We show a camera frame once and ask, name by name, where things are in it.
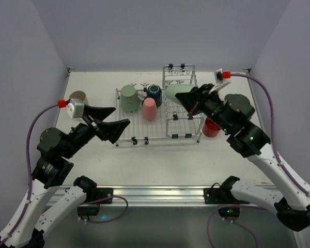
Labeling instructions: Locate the light green cup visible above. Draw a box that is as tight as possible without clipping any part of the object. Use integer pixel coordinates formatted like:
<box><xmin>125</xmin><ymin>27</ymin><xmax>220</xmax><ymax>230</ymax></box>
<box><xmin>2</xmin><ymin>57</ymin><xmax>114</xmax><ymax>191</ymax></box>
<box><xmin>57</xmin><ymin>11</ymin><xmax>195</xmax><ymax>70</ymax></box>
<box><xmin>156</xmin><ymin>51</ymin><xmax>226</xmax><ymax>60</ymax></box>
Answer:
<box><xmin>164</xmin><ymin>84</ymin><xmax>198</xmax><ymax>106</ymax></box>

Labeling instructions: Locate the red mug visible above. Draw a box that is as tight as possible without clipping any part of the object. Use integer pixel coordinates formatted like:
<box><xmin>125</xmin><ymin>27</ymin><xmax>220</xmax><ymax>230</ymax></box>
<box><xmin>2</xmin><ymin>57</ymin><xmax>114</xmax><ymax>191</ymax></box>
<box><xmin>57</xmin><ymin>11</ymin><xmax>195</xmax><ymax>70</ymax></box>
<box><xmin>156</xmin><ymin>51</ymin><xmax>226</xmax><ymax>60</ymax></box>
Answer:
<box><xmin>202</xmin><ymin>118</ymin><xmax>221</xmax><ymax>137</ymax></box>

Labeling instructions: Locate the tall beige cup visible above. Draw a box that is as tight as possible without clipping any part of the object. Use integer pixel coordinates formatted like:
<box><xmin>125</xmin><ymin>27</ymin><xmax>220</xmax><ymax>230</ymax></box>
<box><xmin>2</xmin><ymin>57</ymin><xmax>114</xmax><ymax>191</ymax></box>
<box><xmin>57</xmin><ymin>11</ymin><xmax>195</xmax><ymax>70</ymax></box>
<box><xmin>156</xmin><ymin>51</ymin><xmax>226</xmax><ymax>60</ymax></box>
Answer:
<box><xmin>69</xmin><ymin>90</ymin><xmax>88</xmax><ymax>104</ymax></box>

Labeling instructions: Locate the sage green mug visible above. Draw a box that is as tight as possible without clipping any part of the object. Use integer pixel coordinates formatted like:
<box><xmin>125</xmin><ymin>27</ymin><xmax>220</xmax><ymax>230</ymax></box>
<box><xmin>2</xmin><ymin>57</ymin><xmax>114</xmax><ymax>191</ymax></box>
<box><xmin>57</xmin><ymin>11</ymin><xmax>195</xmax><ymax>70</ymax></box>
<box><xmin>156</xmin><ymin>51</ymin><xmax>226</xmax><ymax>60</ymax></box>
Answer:
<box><xmin>120</xmin><ymin>85</ymin><xmax>145</xmax><ymax>112</ymax></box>

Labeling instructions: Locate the dark teal mug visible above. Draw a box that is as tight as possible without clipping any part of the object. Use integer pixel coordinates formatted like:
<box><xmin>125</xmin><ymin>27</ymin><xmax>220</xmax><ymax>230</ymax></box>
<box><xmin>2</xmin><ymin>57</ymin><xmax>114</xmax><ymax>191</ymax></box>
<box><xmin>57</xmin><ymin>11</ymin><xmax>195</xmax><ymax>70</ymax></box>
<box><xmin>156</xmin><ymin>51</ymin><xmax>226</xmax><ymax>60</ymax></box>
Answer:
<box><xmin>146</xmin><ymin>84</ymin><xmax>162</xmax><ymax>107</ymax></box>

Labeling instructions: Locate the pink cup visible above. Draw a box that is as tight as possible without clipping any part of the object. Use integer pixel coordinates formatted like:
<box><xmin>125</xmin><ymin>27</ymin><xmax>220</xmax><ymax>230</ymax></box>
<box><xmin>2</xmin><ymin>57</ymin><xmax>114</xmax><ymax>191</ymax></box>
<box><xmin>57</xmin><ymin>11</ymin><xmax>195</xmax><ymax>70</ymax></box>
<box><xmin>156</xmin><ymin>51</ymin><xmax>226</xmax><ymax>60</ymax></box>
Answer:
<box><xmin>142</xmin><ymin>98</ymin><xmax>157</xmax><ymax>121</ymax></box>

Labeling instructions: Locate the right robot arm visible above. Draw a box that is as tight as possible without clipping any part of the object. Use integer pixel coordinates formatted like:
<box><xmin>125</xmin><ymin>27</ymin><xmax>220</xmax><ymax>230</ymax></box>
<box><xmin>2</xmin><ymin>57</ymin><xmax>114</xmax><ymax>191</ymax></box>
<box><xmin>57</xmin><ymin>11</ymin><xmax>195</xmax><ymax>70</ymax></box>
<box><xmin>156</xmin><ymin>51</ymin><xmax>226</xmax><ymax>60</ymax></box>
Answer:
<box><xmin>175</xmin><ymin>84</ymin><xmax>310</xmax><ymax>231</ymax></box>

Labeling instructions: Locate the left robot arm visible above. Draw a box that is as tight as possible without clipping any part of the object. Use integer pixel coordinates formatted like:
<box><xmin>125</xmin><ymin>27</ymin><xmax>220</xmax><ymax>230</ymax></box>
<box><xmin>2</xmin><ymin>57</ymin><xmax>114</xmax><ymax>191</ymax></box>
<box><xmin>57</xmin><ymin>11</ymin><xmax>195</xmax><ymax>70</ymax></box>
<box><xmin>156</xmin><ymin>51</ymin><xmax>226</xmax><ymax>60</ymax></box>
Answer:
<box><xmin>0</xmin><ymin>99</ymin><xmax>130</xmax><ymax>247</ymax></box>

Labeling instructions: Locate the left controller box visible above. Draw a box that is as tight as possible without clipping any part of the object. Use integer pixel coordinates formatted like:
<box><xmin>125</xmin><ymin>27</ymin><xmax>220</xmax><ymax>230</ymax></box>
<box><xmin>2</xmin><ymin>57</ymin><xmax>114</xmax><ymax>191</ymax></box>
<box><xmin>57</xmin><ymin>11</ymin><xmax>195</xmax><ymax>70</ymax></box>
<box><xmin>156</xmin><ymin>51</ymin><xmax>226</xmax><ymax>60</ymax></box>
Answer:
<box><xmin>77</xmin><ymin>206</ymin><xmax>99</xmax><ymax>220</ymax></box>

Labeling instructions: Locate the controller box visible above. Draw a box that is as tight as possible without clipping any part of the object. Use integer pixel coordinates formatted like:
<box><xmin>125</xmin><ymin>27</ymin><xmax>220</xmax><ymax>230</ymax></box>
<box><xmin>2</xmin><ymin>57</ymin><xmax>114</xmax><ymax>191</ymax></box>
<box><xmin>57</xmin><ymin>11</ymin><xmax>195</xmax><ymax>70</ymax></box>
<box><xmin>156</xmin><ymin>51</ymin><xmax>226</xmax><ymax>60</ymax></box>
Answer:
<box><xmin>218</xmin><ymin>207</ymin><xmax>240</xmax><ymax>222</ymax></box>
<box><xmin>77</xmin><ymin>206</ymin><xmax>99</xmax><ymax>220</ymax></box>

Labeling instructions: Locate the right controller box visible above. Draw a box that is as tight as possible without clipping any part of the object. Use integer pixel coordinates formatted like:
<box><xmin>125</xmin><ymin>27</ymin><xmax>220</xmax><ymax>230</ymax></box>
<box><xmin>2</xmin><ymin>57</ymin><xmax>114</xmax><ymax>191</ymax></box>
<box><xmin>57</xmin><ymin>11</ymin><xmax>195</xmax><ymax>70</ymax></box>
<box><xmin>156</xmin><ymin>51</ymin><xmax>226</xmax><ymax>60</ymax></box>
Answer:
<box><xmin>218</xmin><ymin>207</ymin><xmax>240</xmax><ymax>222</ymax></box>

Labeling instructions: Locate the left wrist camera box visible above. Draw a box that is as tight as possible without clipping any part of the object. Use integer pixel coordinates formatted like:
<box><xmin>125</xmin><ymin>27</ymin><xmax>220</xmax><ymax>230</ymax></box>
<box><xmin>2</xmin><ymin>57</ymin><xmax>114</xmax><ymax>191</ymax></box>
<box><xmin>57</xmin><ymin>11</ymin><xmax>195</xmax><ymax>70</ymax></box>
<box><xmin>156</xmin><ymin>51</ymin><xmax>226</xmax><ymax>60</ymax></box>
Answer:
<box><xmin>67</xmin><ymin>98</ymin><xmax>85</xmax><ymax>119</ymax></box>

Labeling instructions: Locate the silver wire dish rack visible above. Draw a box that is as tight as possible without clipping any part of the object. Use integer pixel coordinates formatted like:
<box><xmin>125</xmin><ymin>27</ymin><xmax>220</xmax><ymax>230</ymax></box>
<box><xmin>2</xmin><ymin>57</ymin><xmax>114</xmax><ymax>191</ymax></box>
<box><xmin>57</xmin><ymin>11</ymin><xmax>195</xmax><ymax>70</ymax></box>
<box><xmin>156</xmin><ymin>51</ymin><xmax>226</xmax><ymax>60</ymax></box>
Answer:
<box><xmin>115</xmin><ymin>64</ymin><xmax>205</xmax><ymax>147</ymax></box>

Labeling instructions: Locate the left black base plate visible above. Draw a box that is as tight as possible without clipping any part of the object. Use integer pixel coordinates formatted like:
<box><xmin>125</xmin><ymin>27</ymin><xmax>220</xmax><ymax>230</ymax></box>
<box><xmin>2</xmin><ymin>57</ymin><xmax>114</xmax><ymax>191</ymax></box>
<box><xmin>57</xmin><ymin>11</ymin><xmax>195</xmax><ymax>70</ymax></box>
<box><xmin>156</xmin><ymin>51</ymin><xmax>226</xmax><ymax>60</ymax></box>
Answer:
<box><xmin>94</xmin><ymin>188</ymin><xmax>114</xmax><ymax>205</ymax></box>

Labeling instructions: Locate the aluminium mounting rail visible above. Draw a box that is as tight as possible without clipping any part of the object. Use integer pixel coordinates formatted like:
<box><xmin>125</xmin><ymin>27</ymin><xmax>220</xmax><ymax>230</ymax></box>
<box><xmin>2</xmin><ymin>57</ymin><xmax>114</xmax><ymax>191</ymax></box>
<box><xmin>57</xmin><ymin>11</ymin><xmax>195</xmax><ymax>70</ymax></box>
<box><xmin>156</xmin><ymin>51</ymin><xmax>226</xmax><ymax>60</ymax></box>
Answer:
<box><xmin>46</xmin><ymin>185</ymin><xmax>280</xmax><ymax>207</ymax></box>

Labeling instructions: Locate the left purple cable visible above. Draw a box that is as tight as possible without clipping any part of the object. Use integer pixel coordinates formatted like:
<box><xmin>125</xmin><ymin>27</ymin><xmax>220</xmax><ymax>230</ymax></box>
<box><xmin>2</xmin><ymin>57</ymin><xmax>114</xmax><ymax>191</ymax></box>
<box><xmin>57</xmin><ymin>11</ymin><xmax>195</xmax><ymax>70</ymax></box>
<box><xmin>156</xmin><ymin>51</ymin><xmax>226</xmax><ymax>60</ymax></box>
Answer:
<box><xmin>0</xmin><ymin>99</ymin><xmax>129</xmax><ymax>248</ymax></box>

